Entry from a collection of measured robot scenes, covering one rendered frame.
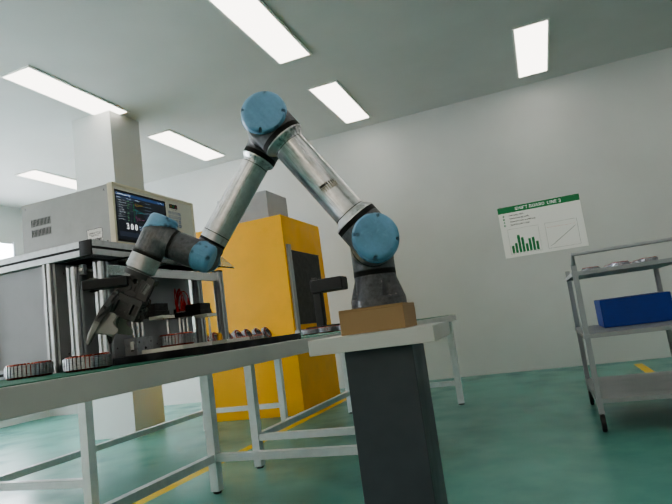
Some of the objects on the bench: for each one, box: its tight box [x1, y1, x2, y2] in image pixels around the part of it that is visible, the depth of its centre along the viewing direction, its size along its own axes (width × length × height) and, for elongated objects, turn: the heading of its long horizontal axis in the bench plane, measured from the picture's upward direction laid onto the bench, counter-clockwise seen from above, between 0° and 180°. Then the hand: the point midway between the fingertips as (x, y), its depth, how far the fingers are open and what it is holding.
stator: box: [158, 331, 196, 348], centre depth 172 cm, size 11×11×4 cm
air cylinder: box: [124, 336, 153, 356], centre depth 177 cm, size 5×8×6 cm
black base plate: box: [111, 333, 301, 366], centre depth 184 cm, size 47×64×2 cm
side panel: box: [0, 263, 63, 380], centre depth 168 cm, size 28×3×32 cm, turn 25°
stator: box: [62, 352, 113, 373], centre depth 136 cm, size 11×11×4 cm
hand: (96, 343), depth 137 cm, fingers open, 14 cm apart
